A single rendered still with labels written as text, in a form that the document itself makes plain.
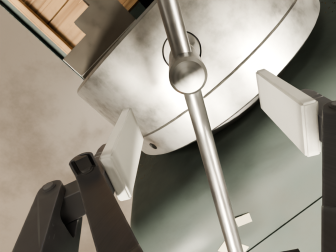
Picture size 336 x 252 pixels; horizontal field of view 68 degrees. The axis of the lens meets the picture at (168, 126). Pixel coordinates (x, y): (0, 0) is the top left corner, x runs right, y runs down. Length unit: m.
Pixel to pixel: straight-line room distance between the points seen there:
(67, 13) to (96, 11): 0.24
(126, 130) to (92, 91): 0.13
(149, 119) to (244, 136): 0.10
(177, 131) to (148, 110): 0.04
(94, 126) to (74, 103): 0.18
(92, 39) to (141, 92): 0.13
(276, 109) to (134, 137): 0.09
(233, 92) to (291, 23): 0.08
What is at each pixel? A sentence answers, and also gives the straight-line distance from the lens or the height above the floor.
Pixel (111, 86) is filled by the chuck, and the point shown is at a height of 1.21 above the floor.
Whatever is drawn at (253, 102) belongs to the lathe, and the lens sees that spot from 0.30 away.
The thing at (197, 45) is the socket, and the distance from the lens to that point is 0.23.
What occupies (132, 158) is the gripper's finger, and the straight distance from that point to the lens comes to 0.16.
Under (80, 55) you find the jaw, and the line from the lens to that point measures 0.36.
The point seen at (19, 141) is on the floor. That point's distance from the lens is 1.77.
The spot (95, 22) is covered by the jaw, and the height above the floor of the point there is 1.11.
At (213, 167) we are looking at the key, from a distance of 0.18.
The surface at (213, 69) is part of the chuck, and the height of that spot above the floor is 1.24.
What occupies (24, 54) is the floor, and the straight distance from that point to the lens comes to 1.61.
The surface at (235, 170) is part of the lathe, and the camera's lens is 0.27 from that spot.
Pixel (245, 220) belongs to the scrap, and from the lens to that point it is 0.29.
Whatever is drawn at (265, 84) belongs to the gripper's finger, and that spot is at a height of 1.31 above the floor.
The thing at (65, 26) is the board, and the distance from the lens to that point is 0.60.
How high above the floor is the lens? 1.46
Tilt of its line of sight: 69 degrees down
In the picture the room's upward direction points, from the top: 167 degrees clockwise
